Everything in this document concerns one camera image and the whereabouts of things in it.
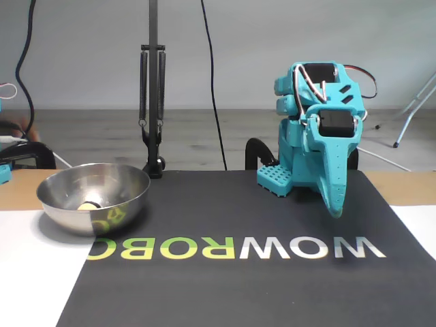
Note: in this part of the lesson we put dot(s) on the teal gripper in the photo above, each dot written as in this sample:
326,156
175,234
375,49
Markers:
334,127

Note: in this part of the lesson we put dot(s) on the orange ball with black base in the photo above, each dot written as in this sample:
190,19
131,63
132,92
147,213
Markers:
85,206

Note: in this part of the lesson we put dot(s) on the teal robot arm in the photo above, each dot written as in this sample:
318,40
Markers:
293,153

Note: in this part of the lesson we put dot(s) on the metal bowl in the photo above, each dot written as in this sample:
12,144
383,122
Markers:
68,221

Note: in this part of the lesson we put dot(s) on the black table clamp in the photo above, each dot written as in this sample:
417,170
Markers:
253,146
354,160

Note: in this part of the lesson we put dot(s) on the white metal stand legs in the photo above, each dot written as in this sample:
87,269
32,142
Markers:
404,127

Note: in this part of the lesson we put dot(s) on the white paper sheet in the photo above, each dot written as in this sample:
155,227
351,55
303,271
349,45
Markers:
419,225
27,279

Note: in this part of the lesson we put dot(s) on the black WOWROBO mat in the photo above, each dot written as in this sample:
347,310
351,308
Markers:
238,299

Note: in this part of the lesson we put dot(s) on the teal printed block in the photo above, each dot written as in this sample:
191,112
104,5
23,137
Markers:
4,175

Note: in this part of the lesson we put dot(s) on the black camera stand with springs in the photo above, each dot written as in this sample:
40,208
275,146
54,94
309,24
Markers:
153,102

